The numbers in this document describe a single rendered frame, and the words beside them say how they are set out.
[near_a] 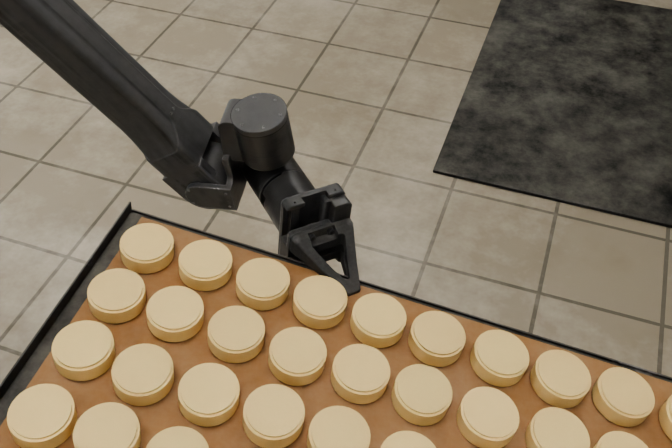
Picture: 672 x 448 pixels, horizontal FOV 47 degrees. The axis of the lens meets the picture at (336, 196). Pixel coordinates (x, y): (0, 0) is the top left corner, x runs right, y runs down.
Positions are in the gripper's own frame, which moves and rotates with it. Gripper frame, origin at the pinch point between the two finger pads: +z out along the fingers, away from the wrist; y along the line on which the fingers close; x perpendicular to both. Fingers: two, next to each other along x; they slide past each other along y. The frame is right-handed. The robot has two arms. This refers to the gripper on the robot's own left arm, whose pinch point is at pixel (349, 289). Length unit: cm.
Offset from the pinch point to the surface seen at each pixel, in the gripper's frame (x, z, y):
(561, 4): -185, -146, 88
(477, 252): -82, -57, 93
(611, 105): -157, -89, 87
